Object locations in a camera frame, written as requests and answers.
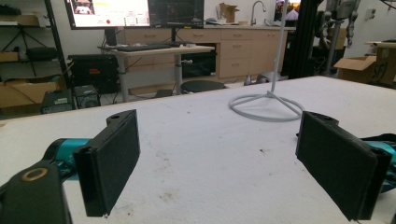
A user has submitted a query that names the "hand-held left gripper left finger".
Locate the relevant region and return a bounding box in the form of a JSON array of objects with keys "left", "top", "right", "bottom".
[{"left": 73, "top": 108, "right": 141, "bottom": 217}]

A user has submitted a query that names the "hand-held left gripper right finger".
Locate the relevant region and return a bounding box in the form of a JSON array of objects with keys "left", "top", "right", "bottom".
[{"left": 295, "top": 110, "right": 393, "bottom": 222}]

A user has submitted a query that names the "small black computer with fan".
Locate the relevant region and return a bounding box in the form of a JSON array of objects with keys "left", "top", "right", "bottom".
[{"left": 74, "top": 85, "right": 102, "bottom": 110}]

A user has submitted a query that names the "flat black device box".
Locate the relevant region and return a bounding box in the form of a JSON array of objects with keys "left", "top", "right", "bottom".
[{"left": 39, "top": 89, "right": 76, "bottom": 115}]

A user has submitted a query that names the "large black equipment case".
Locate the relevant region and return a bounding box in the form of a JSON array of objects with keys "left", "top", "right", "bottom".
[{"left": 67, "top": 53, "right": 120, "bottom": 94}]

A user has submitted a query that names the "long flat cardboard box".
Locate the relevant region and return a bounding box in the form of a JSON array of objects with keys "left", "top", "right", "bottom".
[{"left": 0, "top": 76, "right": 68, "bottom": 110}]

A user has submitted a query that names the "tall printed cardboard box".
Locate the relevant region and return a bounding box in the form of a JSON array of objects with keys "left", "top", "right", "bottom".
[{"left": 369, "top": 41, "right": 396, "bottom": 86}]

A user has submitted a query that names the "black keyboard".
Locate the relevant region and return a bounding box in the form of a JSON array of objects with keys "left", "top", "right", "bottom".
[{"left": 115, "top": 43, "right": 173, "bottom": 53}]

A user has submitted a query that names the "black round stool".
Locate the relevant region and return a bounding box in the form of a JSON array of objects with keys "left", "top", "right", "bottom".
[{"left": 179, "top": 79, "right": 228, "bottom": 94}]

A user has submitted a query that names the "black bag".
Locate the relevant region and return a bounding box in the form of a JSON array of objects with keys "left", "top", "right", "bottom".
[{"left": 25, "top": 46, "right": 59, "bottom": 63}]

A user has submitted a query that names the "light wooden standing desk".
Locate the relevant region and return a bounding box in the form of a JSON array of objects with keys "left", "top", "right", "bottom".
[{"left": 97, "top": 44, "right": 216, "bottom": 104}]

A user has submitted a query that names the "black metal shelf rack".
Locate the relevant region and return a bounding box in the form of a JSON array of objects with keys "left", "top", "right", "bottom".
[{"left": 0, "top": 0, "right": 72, "bottom": 91}]

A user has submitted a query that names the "light wooden cabinet counter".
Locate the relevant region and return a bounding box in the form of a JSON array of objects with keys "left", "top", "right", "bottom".
[{"left": 124, "top": 25, "right": 297, "bottom": 84}]

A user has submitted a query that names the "monitor with bright screen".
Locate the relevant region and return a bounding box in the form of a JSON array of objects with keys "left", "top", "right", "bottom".
[{"left": 64, "top": 0, "right": 151, "bottom": 31}]

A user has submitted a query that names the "black tripod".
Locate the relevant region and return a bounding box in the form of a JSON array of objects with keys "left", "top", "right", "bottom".
[{"left": 2, "top": 25, "right": 49, "bottom": 77}]

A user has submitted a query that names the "small background monitor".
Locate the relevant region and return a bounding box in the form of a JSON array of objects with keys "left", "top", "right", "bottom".
[{"left": 273, "top": 0, "right": 300, "bottom": 28}]

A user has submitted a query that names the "monitor with dark screen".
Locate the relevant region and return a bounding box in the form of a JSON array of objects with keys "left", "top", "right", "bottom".
[{"left": 148, "top": 0, "right": 205, "bottom": 30}]

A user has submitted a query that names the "metal faucet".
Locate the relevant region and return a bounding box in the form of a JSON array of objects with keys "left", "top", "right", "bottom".
[{"left": 249, "top": 0, "right": 268, "bottom": 27}]

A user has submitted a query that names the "small open cardboard box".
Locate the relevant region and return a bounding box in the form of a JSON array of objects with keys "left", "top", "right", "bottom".
[{"left": 217, "top": 2, "right": 240, "bottom": 24}]

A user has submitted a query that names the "black aluminium frame post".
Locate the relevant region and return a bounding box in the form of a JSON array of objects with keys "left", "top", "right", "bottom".
[{"left": 287, "top": 0, "right": 325, "bottom": 80}]

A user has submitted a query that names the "white stand with ring base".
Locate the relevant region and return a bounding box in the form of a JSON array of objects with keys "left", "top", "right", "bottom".
[{"left": 228, "top": 0, "right": 305, "bottom": 123}]

